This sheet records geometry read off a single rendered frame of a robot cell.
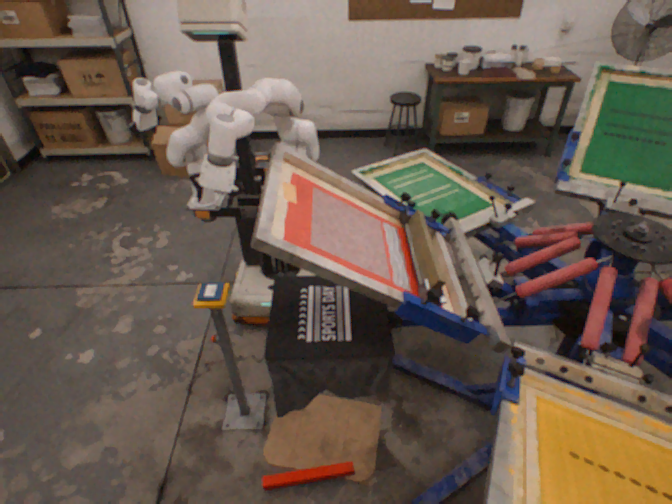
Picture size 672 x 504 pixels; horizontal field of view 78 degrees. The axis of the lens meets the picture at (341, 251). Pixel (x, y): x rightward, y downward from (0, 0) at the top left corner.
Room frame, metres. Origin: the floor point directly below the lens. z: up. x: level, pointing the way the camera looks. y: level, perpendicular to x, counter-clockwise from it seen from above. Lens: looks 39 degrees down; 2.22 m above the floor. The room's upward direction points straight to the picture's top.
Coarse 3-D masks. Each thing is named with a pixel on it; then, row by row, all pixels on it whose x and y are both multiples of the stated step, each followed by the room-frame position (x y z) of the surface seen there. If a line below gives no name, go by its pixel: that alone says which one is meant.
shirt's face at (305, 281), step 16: (288, 288) 1.30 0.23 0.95; (272, 304) 1.21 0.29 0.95; (288, 304) 1.21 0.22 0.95; (352, 304) 1.21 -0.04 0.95; (368, 304) 1.21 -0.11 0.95; (384, 304) 1.20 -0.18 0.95; (272, 320) 1.12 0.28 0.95; (288, 320) 1.12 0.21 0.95; (352, 320) 1.12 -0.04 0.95; (368, 320) 1.12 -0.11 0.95; (384, 320) 1.12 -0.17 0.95; (272, 336) 1.04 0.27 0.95; (288, 336) 1.04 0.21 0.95; (352, 336) 1.04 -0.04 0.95; (368, 336) 1.04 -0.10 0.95; (384, 336) 1.04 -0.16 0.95; (272, 352) 0.97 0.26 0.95; (288, 352) 0.96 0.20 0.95; (304, 352) 0.96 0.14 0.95; (320, 352) 0.96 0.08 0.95; (336, 352) 0.96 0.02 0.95; (352, 352) 0.96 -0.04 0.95; (368, 352) 0.96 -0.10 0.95; (384, 352) 0.96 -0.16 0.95
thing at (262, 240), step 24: (312, 168) 1.42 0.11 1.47; (264, 192) 1.11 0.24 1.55; (360, 192) 1.42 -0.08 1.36; (264, 216) 0.97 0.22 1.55; (264, 240) 0.87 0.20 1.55; (432, 240) 1.39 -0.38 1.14; (312, 264) 0.87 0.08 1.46; (336, 264) 0.91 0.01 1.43; (360, 288) 0.88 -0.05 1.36; (384, 288) 0.90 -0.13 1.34; (456, 288) 1.09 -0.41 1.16; (456, 312) 0.98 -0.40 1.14
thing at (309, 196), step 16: (304, 192) 1.27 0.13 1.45; (320, 192) 1.32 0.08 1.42; (304, 208) 1.17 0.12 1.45; (320, 208) 1.22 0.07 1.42; (336, 208) 1.27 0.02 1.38; (352, 208) 1.33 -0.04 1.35; (336, 224) 1.17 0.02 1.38; (352, 224) 1.22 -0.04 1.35; (368, 224) 1.27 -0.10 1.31; (384, 240) 1.22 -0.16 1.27
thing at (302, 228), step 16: (288, 208) 1.13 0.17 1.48; (288, 224) 1.04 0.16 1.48; (304, 224) 1.08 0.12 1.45; (320, 224) 1.12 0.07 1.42; (288, 240) 0.97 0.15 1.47; (304, 240) 1.00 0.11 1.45; (320, 240) 1.04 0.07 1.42; (336, 240) 1.08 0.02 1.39; (352, 240) 1.12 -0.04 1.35; (368, 240) 1.17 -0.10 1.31; (336, 256) 1.00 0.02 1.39; (352, 256) 1.03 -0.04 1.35; (368, 256) 1.08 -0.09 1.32; (384, 256) 1.12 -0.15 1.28; (368, 272) 0.99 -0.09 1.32; (384, 272) 1.03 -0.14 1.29; (400, 288) 0.99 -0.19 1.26; (416, 288) 1.03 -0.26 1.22
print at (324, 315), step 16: (304, 288) 1.30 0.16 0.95; (320, 288) 1.30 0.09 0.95; (336, 288) 1.30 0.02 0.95; (304, 304) 1.21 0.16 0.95; (320, 304) 1.21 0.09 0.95; (336, 304) 1.21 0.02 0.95; (304, 320) 1.12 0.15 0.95; (320, 320) 1.12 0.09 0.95; (336, 320) 1.12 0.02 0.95; (304, 336) 1.04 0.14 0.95; (320, 336) 1.04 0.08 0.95; (336, 336) 1.04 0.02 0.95
